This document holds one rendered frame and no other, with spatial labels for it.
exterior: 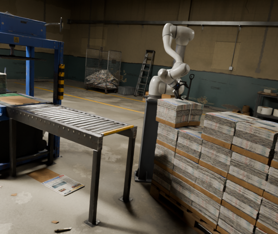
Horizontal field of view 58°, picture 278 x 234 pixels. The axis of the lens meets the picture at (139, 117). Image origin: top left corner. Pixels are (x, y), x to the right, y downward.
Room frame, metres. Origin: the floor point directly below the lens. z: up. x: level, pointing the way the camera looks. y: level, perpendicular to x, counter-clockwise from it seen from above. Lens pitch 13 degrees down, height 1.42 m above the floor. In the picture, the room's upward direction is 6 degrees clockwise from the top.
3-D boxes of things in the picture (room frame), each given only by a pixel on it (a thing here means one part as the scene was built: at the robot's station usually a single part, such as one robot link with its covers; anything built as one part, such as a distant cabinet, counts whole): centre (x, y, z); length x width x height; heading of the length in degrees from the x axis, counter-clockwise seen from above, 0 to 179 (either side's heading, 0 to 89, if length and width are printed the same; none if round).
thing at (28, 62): (3.55, 1.60, 0.77); 0.09 x 0.09 x 1.55; 58
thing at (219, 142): (2.04, -0.78, 0.86); 0.38 x 0.29 x 0.04; 128
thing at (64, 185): (2.50, 0.75, 0.01); 0.37 x 0.28 x 0.01; 58
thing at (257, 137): (1.80, -0.96, 0.95); 0.38 x 0.29 x 0.23; 126
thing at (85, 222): (1.92, 0.31, 0.01); 0.14 x 0.13 x 0.01; 148
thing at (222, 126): (2.04, -0.78, 0.95); 0.38 x 0.29 x 0.23; 128
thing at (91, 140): (2.26, 0.85, 0.74); 1.34 x 0.05 x 0.12; 58
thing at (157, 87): (2.89, -0.17, 1.17); 0.18 x 0.16 x 0.22; 92
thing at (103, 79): (10.38, 1.70, 0.85); 1.21 x 0.83 x 1.71; 58
